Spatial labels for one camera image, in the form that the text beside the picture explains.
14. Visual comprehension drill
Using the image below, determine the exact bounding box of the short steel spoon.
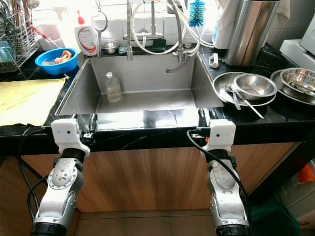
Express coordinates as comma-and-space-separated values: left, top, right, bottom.
225, 83, 242, 111

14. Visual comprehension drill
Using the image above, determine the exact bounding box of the steel plate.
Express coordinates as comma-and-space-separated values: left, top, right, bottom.
270, 68, 315, 106
213, 72, 278, 107

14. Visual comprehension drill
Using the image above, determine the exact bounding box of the clear plastic bottle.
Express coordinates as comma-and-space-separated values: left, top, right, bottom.
106, 72, 123, 103

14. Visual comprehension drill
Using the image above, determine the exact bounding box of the long steel spoon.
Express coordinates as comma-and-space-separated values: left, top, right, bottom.
229, 84, 266, 119

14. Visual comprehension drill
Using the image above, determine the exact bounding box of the yellow cloth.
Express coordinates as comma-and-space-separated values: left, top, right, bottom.
0, 77, 67, 127

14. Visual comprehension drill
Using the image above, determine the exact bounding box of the stainless steel sink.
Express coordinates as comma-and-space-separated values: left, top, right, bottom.
54, 52, 225, 117

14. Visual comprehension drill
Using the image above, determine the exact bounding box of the wooden base cabinet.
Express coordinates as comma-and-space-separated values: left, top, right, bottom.
0, 143, 301, 213

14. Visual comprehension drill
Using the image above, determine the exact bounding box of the blue plastic bowl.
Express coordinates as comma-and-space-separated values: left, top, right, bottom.
35, 48, 79, 75

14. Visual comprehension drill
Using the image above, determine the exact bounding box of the peach coloured rag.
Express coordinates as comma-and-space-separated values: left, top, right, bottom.
54, 50, 72, 65

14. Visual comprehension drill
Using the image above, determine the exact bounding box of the small steel bowl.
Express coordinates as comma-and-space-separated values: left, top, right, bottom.
101, 41, 120, 55

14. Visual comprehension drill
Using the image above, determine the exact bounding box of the white soap pump bottle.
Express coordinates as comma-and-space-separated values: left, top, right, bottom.
74, 11, 99, 56

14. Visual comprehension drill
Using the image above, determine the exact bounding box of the dark green sponge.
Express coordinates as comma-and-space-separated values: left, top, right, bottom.
152, 39, 166, 51

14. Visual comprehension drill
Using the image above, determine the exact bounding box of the steel spring pull-down faucet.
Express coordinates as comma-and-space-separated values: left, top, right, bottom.
126, 0, 200, 73

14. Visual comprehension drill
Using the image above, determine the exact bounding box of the white appliance with blue label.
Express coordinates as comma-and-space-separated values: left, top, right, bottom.
212, 0, 242, 50

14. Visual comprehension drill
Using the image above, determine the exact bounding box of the tall steel cylinder container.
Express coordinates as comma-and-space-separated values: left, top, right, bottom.
224, 0, 280, 67

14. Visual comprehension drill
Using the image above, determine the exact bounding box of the orange item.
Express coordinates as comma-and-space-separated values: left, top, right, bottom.
298, 165, 315, 185

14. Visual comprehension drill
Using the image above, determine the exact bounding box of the dark green bag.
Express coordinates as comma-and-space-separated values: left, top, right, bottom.
249, 197, 301, 236

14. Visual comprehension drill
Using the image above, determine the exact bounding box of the blue bottle brush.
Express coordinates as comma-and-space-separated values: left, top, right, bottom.
188, 0, 206, 28

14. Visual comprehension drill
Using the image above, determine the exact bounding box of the white storage box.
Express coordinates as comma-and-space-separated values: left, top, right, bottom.
276, 172, 315, 229

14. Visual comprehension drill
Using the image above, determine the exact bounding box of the teal plastic container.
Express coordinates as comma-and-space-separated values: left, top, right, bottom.
0, 41, 14, 62

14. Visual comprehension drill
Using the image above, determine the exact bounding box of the white boxy appliance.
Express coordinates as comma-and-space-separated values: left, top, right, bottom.
280, 15, 315, 69

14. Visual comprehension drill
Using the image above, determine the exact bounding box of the white spray bottle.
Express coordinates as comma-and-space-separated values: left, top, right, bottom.
52, 6, 70, 42

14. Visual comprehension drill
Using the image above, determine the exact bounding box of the grey hanging towel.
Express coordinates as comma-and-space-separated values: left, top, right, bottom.
276, 0, 291, 28

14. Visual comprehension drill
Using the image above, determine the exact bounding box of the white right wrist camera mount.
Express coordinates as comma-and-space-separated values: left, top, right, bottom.
201, 119, 236, 159

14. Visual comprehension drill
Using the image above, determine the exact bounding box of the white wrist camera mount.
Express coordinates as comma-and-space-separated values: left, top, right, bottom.
201, 119, 236, 159
51, 118, 91, 159

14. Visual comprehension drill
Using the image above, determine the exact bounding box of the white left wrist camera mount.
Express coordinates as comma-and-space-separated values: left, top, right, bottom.
51, 118, 91, 159

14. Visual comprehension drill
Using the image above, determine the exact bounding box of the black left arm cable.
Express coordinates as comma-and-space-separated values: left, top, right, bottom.
17, 128, 53, 222

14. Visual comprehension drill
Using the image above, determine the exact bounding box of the white hose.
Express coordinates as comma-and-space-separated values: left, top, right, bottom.
130, 0, 215, 56

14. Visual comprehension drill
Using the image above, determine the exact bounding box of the round wire strainer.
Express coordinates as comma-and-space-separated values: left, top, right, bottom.
92, 0, 109, 58

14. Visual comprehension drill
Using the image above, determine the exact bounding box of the red handled utensil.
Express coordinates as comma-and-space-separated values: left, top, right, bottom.
30, 25, 55, 50

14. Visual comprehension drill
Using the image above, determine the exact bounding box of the steel wall tap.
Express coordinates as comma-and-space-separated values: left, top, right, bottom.
123, 0, 165, 41

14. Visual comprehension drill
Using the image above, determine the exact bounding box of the wire dish rack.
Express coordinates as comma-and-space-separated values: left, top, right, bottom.
0, 0, 42, 73

